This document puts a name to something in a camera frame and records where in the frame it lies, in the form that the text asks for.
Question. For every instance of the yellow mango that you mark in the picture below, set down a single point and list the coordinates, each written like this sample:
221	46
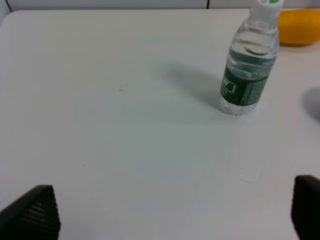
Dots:
299	27

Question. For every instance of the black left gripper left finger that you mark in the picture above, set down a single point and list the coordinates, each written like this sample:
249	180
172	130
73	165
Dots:
33	216

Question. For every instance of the clear water bottle green label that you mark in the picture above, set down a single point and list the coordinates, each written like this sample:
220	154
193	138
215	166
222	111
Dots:
251	57

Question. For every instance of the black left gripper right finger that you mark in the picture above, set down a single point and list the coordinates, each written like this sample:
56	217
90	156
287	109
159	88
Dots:
305	208

